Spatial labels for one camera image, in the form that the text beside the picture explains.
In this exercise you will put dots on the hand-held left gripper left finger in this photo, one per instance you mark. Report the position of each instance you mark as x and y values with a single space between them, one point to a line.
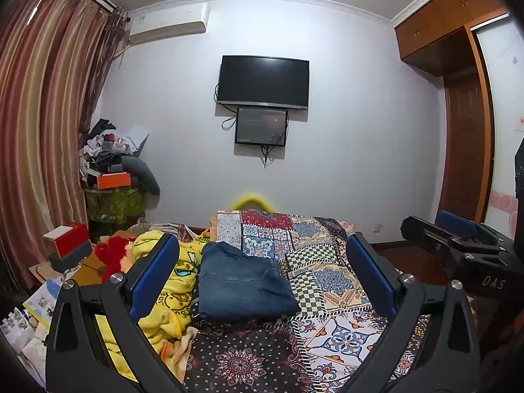
155 274

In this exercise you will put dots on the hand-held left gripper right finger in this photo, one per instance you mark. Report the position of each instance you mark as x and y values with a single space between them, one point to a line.
370 274

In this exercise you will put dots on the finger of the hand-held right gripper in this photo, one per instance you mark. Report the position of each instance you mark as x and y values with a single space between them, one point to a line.
462 223
430 237

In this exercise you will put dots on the blue denim jeans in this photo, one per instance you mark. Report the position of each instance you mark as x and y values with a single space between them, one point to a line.
241 282

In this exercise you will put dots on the yellow cartoon blanket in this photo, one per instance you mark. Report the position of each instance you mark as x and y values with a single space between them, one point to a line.
180 278

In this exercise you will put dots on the red plush toy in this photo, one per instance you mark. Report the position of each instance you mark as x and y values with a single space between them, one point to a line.
112 254

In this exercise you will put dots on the patchwork patterned bedspread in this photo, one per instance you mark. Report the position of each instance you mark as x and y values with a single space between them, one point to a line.
319 262

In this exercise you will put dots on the brown cardboard box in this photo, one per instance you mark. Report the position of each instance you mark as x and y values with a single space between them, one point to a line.
92 270

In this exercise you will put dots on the wooden door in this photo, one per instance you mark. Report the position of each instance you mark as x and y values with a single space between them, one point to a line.
464 151

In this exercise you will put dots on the green cloth covered table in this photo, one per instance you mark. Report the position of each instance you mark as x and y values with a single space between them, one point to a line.
114 208

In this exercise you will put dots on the grey stand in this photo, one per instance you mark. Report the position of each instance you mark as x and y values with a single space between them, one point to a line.
67 258

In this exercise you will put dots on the red and white box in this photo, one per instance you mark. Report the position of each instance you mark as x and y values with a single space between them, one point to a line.
71 237

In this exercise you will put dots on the wood framed white wardrobe door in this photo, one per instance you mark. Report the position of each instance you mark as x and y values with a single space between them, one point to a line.
501 131

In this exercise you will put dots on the orange box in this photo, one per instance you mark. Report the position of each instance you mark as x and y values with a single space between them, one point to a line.
114 180

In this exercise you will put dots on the printed booklets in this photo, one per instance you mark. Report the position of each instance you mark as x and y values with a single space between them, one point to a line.
41 299

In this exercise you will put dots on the pile of clutter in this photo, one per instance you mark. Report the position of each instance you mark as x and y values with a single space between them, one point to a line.
108 143

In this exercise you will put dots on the white packets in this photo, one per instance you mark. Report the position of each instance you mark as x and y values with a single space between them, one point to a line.
20 335

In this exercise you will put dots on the striped brown curtain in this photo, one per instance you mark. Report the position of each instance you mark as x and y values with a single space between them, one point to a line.
41 131

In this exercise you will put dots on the wooden overhead cabinet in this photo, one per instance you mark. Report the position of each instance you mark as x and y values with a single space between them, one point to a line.
446 20

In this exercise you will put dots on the white air conditioner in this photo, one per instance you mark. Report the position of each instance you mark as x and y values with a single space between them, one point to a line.
168 22

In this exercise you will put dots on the small wall monitor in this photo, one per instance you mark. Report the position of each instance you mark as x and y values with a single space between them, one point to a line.
261 126

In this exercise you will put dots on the black wall television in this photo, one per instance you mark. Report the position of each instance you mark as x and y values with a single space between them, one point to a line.
262 80

